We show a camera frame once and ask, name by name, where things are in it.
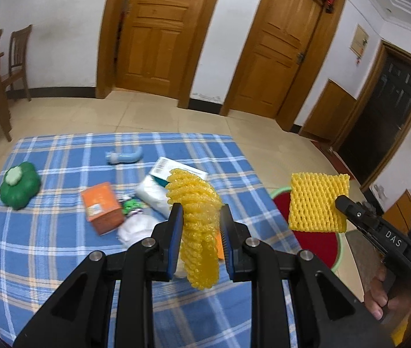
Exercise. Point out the wooden panel door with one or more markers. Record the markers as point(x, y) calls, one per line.
point(278, 43)
point(154, 32)

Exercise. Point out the white plastic bag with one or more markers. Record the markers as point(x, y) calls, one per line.
point(138, 228)

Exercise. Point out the grey floor mat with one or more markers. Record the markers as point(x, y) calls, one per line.
point(363, 257)

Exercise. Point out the curled yellow foam fruit net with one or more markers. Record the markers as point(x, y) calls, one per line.
point(194, 203)

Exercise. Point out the orange cardboard box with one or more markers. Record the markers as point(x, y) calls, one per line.
point(102, 206)

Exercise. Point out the beige wall electrical box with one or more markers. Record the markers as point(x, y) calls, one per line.
point(359, 41)

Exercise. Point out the wooden drawer cabinet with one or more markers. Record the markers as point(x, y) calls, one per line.
point(401, 210)

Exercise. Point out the white and green box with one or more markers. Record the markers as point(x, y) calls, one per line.
point(162, 166)

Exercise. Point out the white plastic pouch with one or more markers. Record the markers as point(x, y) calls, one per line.
point(151, 194)

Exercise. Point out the small green toy figure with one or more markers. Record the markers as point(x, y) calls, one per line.
point(131, 206)

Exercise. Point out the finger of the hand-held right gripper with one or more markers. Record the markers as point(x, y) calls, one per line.
point(372, 224)

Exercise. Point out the low wooden wall cabinet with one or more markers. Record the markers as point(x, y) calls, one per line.
point(330, 112)

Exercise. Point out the red basin with green rim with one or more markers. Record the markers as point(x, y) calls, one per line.
point(314, 246)

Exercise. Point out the red doormat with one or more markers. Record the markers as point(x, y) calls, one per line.
point(336, 161)

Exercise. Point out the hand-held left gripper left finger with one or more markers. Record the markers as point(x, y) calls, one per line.
point(175, 241)

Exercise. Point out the person's right hand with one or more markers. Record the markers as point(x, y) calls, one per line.
point(375, 297)

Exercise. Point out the green flower-shaped plush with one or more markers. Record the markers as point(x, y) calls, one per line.
point(18, 186)

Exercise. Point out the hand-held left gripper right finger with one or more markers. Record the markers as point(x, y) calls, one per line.
point(227, 243)

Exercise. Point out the blue plaid tablecloth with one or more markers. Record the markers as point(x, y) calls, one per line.
point(64, 224)

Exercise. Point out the dark metal door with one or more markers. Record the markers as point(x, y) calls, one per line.
point(386, 116)

